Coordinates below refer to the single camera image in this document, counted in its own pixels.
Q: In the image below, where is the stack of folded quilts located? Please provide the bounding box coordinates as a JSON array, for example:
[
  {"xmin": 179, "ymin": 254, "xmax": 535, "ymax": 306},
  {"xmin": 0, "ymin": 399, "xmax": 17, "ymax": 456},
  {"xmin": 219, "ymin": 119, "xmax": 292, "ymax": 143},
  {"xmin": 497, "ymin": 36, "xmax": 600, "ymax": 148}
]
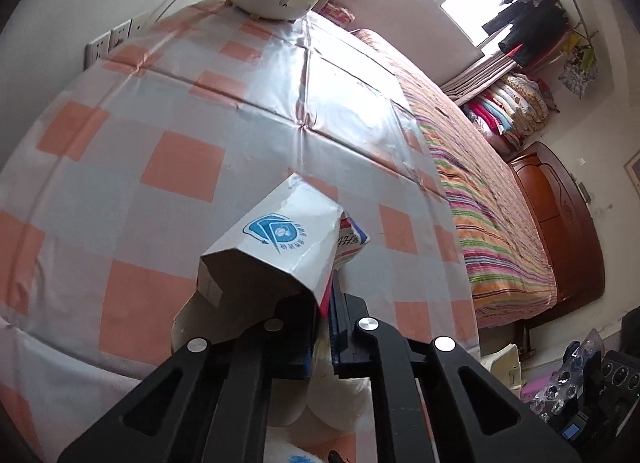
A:
[{"xmin": 462, "ymin": 73, "xmax": 551, "ymax": 149}]

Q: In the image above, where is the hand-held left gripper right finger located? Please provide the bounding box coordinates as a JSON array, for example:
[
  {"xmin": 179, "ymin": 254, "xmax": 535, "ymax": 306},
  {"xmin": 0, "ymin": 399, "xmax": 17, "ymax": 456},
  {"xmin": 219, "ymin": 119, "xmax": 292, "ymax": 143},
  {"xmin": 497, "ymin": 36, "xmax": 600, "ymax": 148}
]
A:
[{"xmin": 327, "ymin": 275, "xmax": 583, "ymax": 463}]

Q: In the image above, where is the framed wall picture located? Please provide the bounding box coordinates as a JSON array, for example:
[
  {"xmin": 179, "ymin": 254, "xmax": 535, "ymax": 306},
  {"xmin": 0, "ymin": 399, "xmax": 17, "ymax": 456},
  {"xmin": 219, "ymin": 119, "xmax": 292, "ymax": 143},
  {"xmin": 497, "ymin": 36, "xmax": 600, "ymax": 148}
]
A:
[{"xmin": 622, "ymin": 150, "xmax": 640, "ymax": 189}]

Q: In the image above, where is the patterned hanging bag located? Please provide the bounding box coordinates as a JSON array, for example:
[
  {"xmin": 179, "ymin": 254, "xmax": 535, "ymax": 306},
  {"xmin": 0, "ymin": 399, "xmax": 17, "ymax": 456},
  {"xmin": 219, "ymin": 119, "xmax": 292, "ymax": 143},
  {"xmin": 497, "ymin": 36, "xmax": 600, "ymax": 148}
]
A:
[{"xmin": 559, "ymin": 46, "xmax": 598, "ymax": 99}]

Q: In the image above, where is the bed with striped cover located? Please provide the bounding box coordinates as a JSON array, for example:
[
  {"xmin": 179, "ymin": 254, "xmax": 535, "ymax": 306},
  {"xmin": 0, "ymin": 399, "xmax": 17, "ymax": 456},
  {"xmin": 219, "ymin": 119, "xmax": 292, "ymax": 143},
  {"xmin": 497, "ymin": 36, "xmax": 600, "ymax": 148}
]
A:
[{"xmin": 350, "ymin": 28, "xmax": 558, "ymax": 329}]

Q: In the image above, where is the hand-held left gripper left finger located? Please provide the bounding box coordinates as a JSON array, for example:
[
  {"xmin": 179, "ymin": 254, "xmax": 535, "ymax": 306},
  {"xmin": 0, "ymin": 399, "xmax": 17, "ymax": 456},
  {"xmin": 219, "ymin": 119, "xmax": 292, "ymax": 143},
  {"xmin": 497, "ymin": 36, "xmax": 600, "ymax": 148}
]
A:
[{"xmin": 57, "ymin": 300, "xmax": 317, "ymax": 463}]

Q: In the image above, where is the yellow hanging garment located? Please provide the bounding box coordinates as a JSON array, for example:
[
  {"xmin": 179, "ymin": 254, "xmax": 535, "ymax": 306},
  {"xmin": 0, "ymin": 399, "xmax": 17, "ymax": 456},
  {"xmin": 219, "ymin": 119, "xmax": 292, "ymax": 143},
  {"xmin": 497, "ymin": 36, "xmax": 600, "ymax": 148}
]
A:
[{"xmin": 565, "ymin": 28, "xmax": 597, "ymax": 60}]

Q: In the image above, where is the wooden bed headboard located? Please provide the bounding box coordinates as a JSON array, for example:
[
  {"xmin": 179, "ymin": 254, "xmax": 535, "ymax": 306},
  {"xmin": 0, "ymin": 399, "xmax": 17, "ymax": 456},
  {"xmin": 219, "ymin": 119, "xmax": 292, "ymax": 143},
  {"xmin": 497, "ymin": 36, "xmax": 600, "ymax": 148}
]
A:
[{"xmin": 507, "ymin": 140, "xmax": 606, "ymax": 329}]

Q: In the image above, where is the white wall socket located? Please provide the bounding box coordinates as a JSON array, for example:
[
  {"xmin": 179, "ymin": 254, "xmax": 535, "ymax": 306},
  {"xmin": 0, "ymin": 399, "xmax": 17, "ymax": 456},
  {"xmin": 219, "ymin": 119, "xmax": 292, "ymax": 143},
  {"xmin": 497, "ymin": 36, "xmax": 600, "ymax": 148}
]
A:
[
  {"xmin": 111, "ymin": 18, "xmax": 133, "ymax": 46},
  {"xmin": 85, "ymin": 30, "xmax": 113, "ymax": 66}
]

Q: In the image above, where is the clear blister pack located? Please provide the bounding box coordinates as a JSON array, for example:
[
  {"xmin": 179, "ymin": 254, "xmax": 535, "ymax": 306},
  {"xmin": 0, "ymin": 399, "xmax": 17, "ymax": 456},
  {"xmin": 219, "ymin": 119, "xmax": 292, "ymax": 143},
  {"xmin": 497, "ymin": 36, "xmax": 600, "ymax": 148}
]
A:
[{"xmin": 532, "ymin": 328, "xmax": 606, "ymax": 419}]

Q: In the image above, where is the pink stool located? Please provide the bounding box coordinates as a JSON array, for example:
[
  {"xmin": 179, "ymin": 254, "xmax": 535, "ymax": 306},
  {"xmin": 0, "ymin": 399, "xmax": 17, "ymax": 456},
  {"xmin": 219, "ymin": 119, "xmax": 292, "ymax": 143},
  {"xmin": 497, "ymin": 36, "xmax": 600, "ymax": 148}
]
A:
[{"xmin": 320, "ymin": 2, "xmax": 353, "ymax": 26}]

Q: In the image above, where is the pink window curtain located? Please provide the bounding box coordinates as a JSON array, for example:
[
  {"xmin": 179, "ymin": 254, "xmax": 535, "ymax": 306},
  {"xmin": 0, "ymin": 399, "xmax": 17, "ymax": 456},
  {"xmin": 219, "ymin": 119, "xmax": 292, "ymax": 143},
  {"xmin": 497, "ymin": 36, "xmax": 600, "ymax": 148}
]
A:
[{"xmin": 440, "ymin": 53, "xmax": 521, "ymax": 106}]

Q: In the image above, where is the white pink medicine box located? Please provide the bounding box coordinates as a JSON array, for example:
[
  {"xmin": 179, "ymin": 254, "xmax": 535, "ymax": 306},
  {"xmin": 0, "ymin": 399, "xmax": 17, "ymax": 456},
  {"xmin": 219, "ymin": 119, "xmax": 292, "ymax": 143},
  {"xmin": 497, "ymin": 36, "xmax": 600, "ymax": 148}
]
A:
[{"xmin": 197, "ymin": 173, "xmax": 373, "ymax": 319}]

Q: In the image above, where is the row of hanging clothes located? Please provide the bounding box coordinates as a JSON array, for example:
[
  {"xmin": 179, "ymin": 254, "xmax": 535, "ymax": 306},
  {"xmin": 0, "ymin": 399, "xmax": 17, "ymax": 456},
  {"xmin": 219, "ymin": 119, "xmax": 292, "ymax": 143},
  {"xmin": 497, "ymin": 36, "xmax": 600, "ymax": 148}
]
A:
[{"xmin": 447, "ymin": 0, "xmax": 571, "ymax": 66}]

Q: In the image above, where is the white plastic bin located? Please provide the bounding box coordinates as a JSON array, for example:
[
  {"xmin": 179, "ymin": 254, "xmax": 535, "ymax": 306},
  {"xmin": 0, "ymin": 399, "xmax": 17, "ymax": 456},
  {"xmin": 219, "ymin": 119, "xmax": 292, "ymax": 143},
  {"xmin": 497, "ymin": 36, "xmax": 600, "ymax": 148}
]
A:
[{"xmin": 482, "ymin": 343, "xmax": 523, "ymax": 389}]

